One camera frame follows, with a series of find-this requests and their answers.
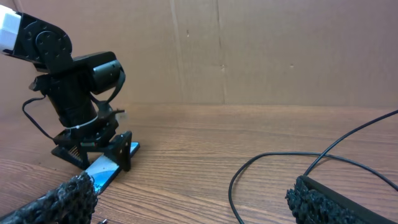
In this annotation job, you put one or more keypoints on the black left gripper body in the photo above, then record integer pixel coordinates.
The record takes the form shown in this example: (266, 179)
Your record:
(97, 132)

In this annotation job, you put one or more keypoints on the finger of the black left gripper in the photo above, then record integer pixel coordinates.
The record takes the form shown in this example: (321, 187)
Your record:
(72, 155)
(118, 150)

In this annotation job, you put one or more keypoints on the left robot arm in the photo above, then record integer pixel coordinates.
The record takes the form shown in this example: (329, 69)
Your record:
(79, 88)

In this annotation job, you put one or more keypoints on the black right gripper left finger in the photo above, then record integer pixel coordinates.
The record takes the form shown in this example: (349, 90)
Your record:
(73, 202)

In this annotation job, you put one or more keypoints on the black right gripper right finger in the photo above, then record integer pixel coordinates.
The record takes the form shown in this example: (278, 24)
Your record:
(313, 203)

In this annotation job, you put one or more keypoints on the blue Galaxy smartphone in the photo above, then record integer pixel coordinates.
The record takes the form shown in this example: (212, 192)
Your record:
(102, 172)

